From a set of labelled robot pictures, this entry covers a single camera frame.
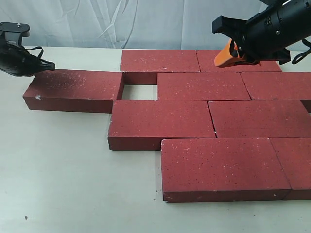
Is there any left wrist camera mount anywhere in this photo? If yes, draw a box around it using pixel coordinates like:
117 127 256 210
0 22 30 46

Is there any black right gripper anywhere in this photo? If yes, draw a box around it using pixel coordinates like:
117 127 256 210
212 0 311 68

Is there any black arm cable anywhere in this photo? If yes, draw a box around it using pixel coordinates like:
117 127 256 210
291 38 311 66
21 46 44 60

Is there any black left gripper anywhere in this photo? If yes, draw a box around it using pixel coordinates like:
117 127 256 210
0 42 55 77

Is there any red brick with white speck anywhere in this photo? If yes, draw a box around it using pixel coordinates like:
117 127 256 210
23 69 124 113

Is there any red brick front large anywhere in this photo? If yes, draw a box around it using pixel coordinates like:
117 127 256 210
161 138 291 203

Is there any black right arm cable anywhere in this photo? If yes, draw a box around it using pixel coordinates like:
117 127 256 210
291 38 311 66

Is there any red brick under tilted brick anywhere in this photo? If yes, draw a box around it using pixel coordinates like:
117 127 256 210
120 50 200 72

